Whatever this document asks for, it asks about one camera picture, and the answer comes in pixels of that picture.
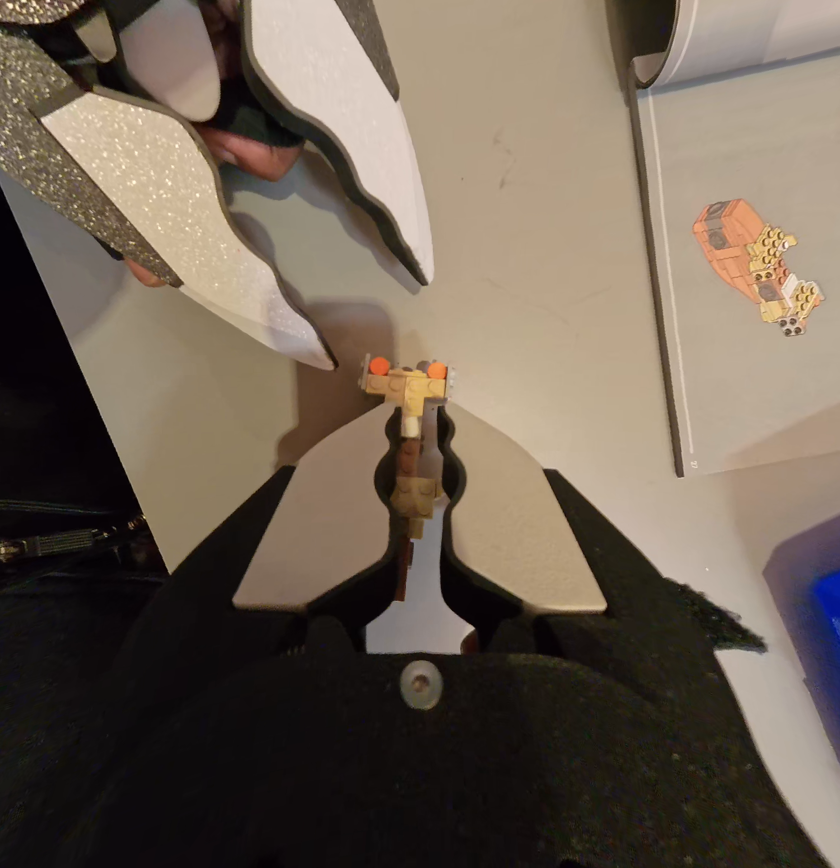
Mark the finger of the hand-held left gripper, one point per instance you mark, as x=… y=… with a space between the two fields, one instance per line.
x=162 y=203
x=338 y=102

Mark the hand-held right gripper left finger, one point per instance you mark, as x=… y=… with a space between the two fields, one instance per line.
x=318 y=536

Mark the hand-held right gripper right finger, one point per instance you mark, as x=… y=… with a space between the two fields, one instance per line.
x=522 y=536

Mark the brown tan brick model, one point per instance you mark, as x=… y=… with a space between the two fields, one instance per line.
x=413 y=390

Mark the blue plastic bin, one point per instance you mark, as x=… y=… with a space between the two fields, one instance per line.
x=837 y=624

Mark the person's left hand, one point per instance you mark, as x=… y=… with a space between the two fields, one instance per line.
x=257 y=159

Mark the grey instruction booklet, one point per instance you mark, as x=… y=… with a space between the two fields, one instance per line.
x=745 y=373

